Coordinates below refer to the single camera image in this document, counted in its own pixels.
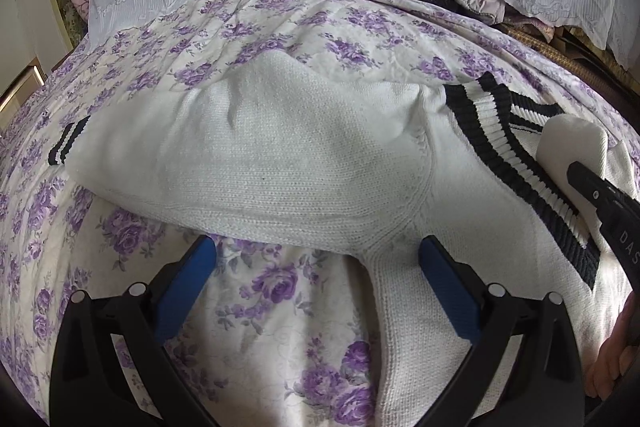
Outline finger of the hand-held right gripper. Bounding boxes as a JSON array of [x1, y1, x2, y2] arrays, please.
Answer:
[[566, 161, 613, 210]]

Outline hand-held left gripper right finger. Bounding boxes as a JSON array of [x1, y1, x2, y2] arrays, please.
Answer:
[[419, 234, 586, 427]]

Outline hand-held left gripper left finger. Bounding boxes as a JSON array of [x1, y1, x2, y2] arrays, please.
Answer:
[[49, 234, 218, 427]]

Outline white knit sweater black stripes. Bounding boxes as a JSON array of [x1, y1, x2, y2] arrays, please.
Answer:
[[48, 52, 640, 427]]

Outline person's right hand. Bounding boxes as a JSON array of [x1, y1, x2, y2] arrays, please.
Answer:
[[584, 291, 640, 400]]

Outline purple floral bedsheet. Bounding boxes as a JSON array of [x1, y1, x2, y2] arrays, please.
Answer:
[[0, 0, 640, 427]]

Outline pale pink cloth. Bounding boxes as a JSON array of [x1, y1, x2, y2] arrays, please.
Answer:
[[462, 0, 508, 26]]

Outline beige wooden furniture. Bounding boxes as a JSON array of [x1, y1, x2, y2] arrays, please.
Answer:
[[0, 62, 47, 132]]

